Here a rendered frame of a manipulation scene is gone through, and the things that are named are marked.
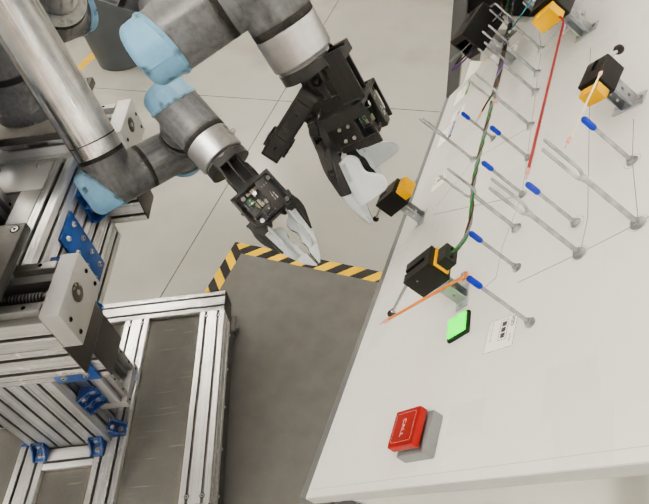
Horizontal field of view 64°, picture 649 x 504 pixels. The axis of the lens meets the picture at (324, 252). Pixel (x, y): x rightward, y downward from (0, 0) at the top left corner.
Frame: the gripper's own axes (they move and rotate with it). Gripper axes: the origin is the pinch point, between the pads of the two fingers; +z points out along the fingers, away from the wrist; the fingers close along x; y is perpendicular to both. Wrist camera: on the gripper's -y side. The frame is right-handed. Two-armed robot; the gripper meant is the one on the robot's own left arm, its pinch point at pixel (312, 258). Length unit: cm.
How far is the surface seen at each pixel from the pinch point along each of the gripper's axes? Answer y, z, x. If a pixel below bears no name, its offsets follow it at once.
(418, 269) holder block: 7.1, 11.6, 9.9
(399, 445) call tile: 16.9, 24.7, -7.9
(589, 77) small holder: 15.3, 7.4, 42.2
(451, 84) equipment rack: -71, -15, 68
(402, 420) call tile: 14.5, 23.5, -5.7
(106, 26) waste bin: -255, -219, 9
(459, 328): 9.3, 21.1, 8.2
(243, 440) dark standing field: -104, 26, -57
